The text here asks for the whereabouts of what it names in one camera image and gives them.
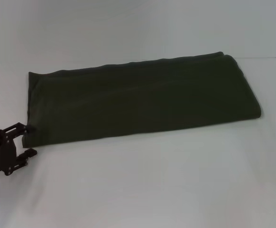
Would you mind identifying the dark green FREE! t-shirt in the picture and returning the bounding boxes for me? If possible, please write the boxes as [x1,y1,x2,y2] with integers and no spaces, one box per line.
[21,51,263,148]

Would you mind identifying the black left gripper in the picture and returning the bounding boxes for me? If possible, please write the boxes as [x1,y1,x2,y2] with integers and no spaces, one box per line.
[0,121,38,178]

